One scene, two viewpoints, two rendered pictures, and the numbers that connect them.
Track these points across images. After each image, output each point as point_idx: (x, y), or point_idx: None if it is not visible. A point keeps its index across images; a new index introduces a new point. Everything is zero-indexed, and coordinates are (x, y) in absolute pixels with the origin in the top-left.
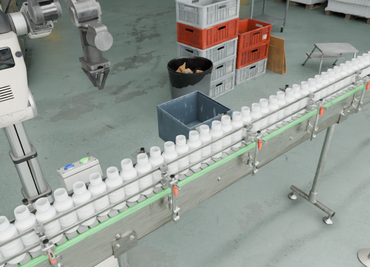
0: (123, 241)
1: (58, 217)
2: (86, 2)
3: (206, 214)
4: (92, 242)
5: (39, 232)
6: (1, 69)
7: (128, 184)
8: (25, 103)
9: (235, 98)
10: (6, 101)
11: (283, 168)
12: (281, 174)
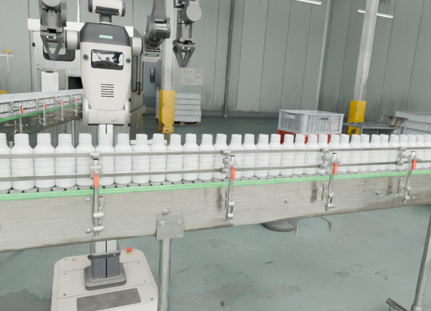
0: (169, 220)
1: (114, 154)
2: None
3: (276, 308)
4: (138, 202)
5: (93, 155)
6: (111, 68)
7: (188, 157)
8: (121, 105)
9: (331, 217)
10: (107, 97)
11: (381, 285)
12: (377, 290)
